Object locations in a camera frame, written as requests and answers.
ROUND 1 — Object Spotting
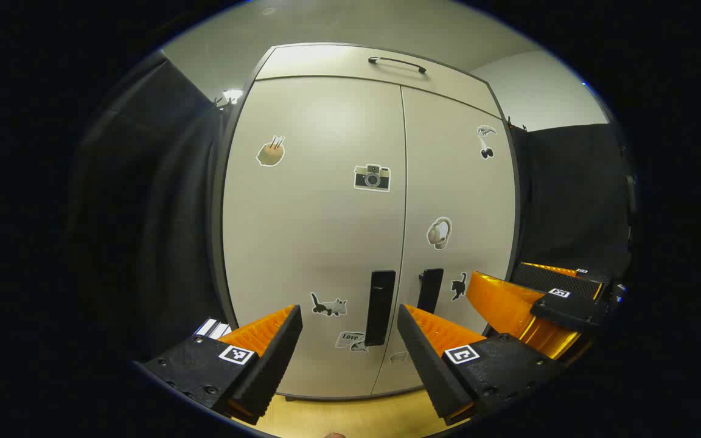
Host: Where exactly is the black backdrop cloth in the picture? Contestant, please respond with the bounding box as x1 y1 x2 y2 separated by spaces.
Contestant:
68 52 232 366
509 122 634 287

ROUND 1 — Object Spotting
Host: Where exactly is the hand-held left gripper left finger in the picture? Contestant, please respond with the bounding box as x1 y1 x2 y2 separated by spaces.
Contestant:
133 304 304 425

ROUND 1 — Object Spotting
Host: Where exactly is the black door handle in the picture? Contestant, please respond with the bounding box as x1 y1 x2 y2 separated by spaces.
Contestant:
364 270 397 347
416 268 444 314

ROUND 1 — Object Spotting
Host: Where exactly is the white cabinet top flap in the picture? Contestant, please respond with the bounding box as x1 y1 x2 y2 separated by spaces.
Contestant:
255 44 503 119

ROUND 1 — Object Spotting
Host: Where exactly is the white shoe cabinet door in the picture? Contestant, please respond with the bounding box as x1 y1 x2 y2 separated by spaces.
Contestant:
372 85 519 396
221 74 409 399

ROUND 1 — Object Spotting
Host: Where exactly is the curved flap handle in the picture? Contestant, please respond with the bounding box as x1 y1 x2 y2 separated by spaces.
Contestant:
368 56 428 75

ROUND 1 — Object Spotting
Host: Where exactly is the white double-door shoe cabinet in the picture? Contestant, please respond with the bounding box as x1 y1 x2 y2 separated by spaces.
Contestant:
211 41 525 402

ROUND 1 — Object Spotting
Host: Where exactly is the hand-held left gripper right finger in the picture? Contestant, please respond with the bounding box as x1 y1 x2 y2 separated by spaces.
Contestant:
397 304 564 425

